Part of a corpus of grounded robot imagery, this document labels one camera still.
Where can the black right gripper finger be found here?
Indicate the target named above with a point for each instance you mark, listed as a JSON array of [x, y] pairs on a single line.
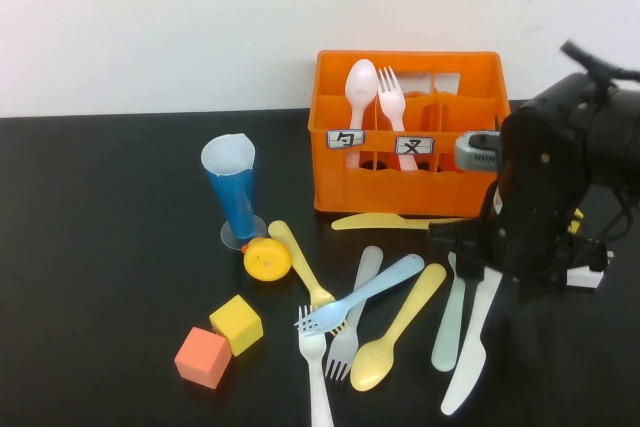
[[469, 263], [455, 235]]

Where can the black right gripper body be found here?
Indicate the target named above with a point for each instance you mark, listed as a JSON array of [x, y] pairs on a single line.
[[530, 257]]

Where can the pale green plastic spoon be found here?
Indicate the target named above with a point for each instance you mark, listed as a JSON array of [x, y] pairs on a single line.
[[450, 327]]

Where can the white plastic knife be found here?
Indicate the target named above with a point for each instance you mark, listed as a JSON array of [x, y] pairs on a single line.
[[470, 362]]

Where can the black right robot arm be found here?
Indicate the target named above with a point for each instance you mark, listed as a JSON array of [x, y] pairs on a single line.
[[575, 137]]

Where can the orange plastic cutlery holder crate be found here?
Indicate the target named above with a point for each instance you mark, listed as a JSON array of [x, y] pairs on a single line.
[[400, 192]]

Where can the white power adapter plug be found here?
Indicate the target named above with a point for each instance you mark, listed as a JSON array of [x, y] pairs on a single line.
[[587, 278]]

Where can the yellow plastic knife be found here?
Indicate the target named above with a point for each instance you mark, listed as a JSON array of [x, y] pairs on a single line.
[[380, 222]]

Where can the light blue plastic fork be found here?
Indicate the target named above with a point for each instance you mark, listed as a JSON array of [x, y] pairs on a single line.
[[380, 282]]

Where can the grey translucent plastic fork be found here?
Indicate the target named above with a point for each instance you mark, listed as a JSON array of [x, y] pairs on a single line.
[[370, 262]]

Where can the white paper label fork character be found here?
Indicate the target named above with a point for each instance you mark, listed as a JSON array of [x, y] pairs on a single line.
[[414, 145]]

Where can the yellow plastic spoon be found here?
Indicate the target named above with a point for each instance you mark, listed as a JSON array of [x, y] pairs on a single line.
[[372, 367]]

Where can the white paper label spoon character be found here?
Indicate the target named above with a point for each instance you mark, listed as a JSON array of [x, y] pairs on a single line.
[[346, 139]]

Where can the pink plastic fork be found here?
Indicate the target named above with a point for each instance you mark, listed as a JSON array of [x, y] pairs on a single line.
[[392, 102]]

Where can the yellow plastic fork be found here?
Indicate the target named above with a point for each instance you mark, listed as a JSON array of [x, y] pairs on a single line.
[[300, 262]]

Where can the pink plastic spoon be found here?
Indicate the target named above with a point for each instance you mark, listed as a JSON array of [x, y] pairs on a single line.
[[361, 82]]

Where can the yellow toy duck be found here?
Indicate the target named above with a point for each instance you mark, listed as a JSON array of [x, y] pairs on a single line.
[[267, 259]]

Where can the white plastic fork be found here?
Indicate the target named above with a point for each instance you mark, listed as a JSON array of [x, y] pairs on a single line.
[[317, 377]]

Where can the blue cone cup white inside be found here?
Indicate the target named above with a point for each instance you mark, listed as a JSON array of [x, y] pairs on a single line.
[[235, 197]]

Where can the orange foam cube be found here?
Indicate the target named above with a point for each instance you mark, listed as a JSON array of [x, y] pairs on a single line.
[[202, 358]]

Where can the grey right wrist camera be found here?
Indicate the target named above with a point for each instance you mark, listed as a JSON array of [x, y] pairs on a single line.
[[477, 154]]

